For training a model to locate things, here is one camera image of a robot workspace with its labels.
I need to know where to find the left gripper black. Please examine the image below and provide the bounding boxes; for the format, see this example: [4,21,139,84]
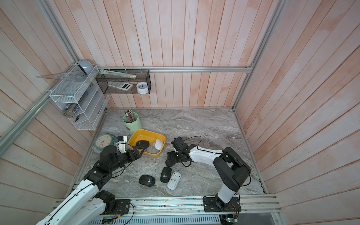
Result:
[109,146,146,172]

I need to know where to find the grey mouse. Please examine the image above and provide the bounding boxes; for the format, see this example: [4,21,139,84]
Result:
[146,146,159,154]

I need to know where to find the yellow plastic storage box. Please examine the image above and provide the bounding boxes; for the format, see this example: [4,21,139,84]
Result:
[128,129,166,158]

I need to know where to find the white mouse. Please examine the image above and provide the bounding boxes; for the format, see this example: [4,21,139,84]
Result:
[167,172,182,190]
[153,139,164,151]

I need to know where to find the black mouse slim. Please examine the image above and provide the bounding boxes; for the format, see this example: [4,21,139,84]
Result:
[160,166,172,183]

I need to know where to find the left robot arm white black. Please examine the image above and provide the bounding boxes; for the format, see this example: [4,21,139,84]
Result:
[38,141,150,225]

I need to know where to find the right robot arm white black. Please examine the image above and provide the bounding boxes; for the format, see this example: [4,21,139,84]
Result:
[166,137,251,211]

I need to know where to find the black mouse front left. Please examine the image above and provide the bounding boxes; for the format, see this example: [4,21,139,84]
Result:
[139,174,156,187]

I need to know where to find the green pen holder cup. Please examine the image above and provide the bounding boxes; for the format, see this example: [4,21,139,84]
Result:
[122,112,142,136]

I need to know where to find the coloured pencils bundle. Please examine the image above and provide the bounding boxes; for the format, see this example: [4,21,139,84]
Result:
[125,110,136,123]

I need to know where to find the green round alarm clock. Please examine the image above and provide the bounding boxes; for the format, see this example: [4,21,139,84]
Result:
[93,133,114,152]

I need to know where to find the white tape roll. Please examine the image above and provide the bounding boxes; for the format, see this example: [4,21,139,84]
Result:
[136,82,149,95]

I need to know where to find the white calculator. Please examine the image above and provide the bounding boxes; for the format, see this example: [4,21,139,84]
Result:
[108,82,133,92]

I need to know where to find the transparent straight ruler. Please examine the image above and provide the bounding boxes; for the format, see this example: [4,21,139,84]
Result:
[99,69,137,78]

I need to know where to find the rolled items in shelf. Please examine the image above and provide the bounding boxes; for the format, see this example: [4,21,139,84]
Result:
[62,103,79,118]

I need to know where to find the transparent triangle ruler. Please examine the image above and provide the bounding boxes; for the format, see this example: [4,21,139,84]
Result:
[36,70,86,82]

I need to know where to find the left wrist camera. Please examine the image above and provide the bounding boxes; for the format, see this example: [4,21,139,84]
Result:
[114,136,128,153]

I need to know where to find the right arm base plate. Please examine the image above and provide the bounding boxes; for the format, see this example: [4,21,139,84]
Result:
[202,196,242,212]

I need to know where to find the white vented cable duct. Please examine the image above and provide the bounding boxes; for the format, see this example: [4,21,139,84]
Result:
[87,215,222,225]

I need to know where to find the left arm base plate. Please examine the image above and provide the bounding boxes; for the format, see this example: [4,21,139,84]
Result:
[100,199,131,216]

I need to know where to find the black mesh wall basket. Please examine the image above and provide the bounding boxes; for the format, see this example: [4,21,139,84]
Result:
[96,69,152,95]

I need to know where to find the white wire wall shelf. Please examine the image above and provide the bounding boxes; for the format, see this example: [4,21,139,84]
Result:
[50,65,109,131]

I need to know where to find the aluminium front rail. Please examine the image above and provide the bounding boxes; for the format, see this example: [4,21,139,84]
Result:
[53,193,282,218]

